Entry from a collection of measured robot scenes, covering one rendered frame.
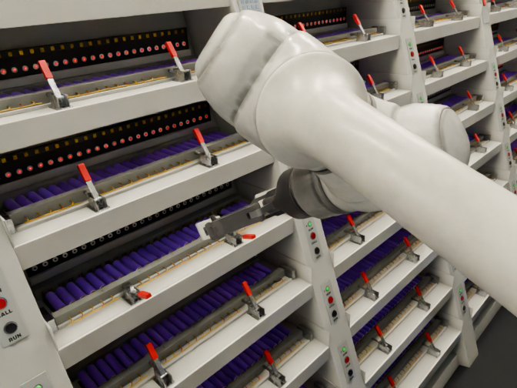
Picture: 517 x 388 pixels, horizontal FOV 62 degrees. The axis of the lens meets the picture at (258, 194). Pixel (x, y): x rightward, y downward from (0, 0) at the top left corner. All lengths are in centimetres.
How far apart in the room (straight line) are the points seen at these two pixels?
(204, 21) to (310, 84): 85
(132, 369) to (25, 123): 52
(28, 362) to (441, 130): 70
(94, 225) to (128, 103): 24
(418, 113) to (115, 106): 58
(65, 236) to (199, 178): 29
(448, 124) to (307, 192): 18
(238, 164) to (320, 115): 69
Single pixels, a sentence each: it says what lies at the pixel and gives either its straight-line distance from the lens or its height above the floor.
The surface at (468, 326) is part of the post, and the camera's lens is 200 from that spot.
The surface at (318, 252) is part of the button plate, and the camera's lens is 117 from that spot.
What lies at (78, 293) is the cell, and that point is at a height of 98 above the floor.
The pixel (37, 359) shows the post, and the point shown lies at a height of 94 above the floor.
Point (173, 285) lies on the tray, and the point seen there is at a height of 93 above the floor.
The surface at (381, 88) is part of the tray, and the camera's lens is 160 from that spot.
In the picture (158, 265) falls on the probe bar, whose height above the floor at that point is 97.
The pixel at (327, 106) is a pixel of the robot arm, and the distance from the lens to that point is 32.
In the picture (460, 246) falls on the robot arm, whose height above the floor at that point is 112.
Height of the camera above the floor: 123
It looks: 12 degrees down
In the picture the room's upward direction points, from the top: 16 degrees counter-clockwise
